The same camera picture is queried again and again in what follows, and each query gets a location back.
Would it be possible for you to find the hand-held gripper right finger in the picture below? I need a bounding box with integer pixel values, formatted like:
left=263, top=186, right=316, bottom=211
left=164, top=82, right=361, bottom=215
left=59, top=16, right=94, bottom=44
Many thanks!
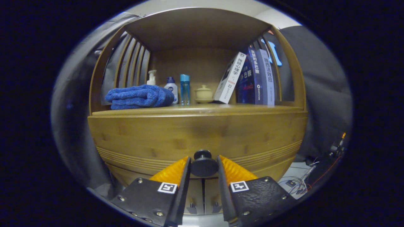
left=217, top=154, right=299, bottom=227

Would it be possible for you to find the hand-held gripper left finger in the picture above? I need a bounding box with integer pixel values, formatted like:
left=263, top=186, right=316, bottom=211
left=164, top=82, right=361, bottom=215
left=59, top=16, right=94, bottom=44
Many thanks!
left=110, top=156, right=192, bottom=227

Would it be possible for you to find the black round drawer knob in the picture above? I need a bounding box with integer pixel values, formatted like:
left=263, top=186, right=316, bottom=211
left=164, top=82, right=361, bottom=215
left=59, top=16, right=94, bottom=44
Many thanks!
left=190, top=150, right=219, bottom=178

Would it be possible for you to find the wooden drawer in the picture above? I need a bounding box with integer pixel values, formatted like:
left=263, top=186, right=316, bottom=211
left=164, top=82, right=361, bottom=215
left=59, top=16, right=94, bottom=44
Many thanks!
left=87, top=110, right=308, bottom=185

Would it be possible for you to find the wooden countertop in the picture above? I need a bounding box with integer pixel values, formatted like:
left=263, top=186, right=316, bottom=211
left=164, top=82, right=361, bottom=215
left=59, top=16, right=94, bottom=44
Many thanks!
left=92, top=103, right=305, bottom=116

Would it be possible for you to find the wooden cabinet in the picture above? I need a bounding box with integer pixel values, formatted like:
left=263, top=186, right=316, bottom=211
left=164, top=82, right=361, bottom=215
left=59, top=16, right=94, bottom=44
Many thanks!
left=87, top=7, right=308, bottom=216

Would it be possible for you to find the cream lidded teacup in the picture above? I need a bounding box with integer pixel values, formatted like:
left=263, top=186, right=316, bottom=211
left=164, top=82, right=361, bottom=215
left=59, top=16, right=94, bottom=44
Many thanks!
left=194, top=84, right=214, bottom=104

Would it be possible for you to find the clear blue bottle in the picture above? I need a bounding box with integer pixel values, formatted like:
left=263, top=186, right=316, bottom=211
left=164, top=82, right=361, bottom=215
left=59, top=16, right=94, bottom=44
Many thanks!
left=180, top=74, right=190, bottom=106

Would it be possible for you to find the white bottle blue cap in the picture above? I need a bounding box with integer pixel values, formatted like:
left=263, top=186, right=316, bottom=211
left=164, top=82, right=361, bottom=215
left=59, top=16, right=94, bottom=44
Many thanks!
left=164, top=77, right=179, bottom=105

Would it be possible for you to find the blue folded towel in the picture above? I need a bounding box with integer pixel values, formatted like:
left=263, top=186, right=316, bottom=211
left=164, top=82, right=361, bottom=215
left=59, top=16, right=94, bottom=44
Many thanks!
left=105, top=84, right=175, bottom=110

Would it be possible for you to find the white book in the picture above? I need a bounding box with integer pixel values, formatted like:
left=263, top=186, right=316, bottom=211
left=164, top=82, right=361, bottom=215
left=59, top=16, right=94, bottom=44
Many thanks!
left=214, top=52, right=247, bottom=104

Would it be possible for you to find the dark blue book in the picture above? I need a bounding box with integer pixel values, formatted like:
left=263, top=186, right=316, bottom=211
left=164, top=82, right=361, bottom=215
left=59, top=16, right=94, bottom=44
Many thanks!
left=236, top=47, right=264, bottom=105

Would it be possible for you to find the orange tipped gripper device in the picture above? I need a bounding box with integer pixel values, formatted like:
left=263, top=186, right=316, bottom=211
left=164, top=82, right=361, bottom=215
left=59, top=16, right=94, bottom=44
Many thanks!
left=330, top=132, right=347, bottom=158

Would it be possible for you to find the light blue book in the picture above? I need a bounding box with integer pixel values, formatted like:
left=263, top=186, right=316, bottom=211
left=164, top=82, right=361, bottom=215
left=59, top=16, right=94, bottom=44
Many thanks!
left=256, top=49, right=275, bottom=106

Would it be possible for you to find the tangle of cables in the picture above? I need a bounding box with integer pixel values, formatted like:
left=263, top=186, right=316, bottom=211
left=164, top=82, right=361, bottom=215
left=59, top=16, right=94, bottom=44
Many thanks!
left=278, top=158, right=316, bottom=196

